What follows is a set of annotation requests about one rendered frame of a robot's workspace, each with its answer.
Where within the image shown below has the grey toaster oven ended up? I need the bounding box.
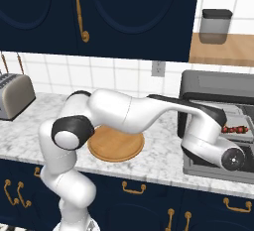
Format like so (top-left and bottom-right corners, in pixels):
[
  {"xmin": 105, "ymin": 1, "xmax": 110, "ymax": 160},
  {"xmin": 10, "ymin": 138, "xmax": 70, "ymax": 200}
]
[{"xmin": 177, "ymin": 69, "xmax": 254, "ymax": 185}]

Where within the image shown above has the grey toaster oven door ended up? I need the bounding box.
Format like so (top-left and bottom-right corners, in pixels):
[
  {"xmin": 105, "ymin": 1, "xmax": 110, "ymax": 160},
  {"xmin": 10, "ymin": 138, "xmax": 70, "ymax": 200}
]
[{"xmin": 182, "ymin": 138, "xmax": 254, "ymax": 185}]

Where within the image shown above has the red kebab skewer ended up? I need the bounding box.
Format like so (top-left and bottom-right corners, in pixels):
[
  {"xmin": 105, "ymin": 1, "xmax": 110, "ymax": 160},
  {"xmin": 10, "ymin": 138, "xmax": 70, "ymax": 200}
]
[{"xmin": 220, "ymin": 125, "xmax": 250, "ymax": 135}]

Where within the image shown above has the silver toaster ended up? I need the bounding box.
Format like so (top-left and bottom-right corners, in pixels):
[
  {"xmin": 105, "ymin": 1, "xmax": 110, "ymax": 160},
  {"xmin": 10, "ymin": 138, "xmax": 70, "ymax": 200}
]
[{"xmin": 0, "ymin": 72, "xmax": 37, "ymax": 122}]

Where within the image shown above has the navy base cupboard door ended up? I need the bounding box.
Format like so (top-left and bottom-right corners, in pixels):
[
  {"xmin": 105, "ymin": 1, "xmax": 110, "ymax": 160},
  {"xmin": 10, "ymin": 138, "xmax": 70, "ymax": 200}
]
[
  {"xmin": 88, "ymin": 197, "xmax": 178, "ymax": 231},
  {"xmin": 0, "ymin": 158, "xmax": 21, "ymax": 227},
  {"xmin": 178, "ymin": 204, "xmax": 254, "ymax": 231}
]

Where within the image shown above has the round wooden cutting board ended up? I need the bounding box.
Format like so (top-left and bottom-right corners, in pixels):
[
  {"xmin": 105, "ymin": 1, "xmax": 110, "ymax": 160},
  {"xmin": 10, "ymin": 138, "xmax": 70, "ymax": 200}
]
[{"xmin": 86, "ymin": 124, "xmax": 146, "ymax": 164}]

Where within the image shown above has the navy drawer front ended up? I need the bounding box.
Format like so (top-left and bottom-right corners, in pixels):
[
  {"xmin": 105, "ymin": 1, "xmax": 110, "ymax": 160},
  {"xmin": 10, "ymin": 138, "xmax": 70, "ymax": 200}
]
[
  {"xmin": 86, "ymin": 172, "xmax": 183, "ymax": 206},
  {"xmin": 180, "ymin": 188, "xmax": 254, "ymax": 223}
]

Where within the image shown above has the wooden shelf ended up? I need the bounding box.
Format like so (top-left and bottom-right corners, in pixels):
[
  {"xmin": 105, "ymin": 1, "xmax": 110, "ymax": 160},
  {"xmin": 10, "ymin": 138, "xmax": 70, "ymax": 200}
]
[{"xmin": 189, "ymin": 32, "xmax": 254, "ymax": 67}]

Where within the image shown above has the brown hanging tool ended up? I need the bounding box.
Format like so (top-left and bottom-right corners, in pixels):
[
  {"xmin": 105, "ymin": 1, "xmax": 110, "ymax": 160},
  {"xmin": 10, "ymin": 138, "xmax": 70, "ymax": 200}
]
[
  {"xmin": 0, "ymin": 52, "xmax": 10, "ymax": 74},
  {"xmin": 16, "ymin": 53, "xmax": 26, "ymax": 75}
]

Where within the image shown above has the grey jar with black lid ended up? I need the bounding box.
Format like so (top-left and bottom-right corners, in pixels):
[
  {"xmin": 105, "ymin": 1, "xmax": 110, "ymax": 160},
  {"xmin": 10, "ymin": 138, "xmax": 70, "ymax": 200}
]
[{"xmin": 198, "ymin": 8, "xmax": 233, "ymax": 46}]

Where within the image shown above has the grey wall socket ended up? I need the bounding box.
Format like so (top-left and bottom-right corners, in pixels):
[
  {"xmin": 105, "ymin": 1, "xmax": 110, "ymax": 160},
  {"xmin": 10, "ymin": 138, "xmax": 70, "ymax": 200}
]
[{"xmin": 151, "ymin": 59, "xmax": 167, "ymax": 77}]

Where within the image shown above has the navy wall cupboard door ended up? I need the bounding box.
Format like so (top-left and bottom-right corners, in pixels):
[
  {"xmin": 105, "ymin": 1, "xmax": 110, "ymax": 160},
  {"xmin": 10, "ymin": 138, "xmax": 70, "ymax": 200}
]
[
  {"xmin": 68, "ymin": 0, "xmax": 201, "ymax": 63},
  {"xmin": 0, "ymin": 0, "xmax": 74, "ymax": 57}
]

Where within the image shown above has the brass cupboard handle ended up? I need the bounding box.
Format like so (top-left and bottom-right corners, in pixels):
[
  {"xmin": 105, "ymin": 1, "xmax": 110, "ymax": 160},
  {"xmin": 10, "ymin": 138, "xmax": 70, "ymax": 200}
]
[
  {"xmin": 74, "ymin": 0, "xmax": 90, "ymax": 44},
  {"xmin": 16, "ymin": 180, "xmax": 33, "ymax": 209},
  {"xmin": 182, "ymin": 210, "xmax": 192, "ymax": 231},
  {"xmin": 3, "ymin": 178, "xmax": 20, "ymax": 207},
  {"xmin": 164, "ymin": 207, "xmax": 176, "ymax": 231}
]

